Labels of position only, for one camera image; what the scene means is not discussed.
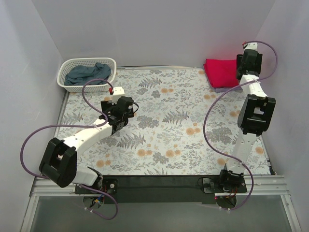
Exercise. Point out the folded purple t shirt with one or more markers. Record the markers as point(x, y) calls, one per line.
point(224, 89)

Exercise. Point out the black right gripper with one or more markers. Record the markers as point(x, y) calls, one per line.
point(240, 73)

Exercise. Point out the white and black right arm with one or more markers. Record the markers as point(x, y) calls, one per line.
point(254, 117)

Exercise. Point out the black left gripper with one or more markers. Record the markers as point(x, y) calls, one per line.
point(106, 106)

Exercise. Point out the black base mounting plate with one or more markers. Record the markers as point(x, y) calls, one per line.
point(163, 188)

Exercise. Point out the white perforated plastic basket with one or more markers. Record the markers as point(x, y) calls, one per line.
point(68, 65)

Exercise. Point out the red t shirt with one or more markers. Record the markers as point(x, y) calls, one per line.
point(221, 73)

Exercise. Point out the crumpled grey-blue t shirt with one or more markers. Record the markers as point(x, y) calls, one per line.
point(81, 74)

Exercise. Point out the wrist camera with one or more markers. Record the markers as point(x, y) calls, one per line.
point(250, 46)
point(116, 93)

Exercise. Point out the aluminium frame rail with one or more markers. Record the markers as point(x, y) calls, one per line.
point(270, 185)

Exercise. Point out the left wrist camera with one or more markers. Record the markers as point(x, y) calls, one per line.
point(116, 93)

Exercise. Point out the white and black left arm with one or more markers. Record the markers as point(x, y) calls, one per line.
point(59, 162)

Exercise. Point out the floral patterned table cloth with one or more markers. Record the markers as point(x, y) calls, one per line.
point(180, 126)

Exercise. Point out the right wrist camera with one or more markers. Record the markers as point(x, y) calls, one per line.
point(250, 46)

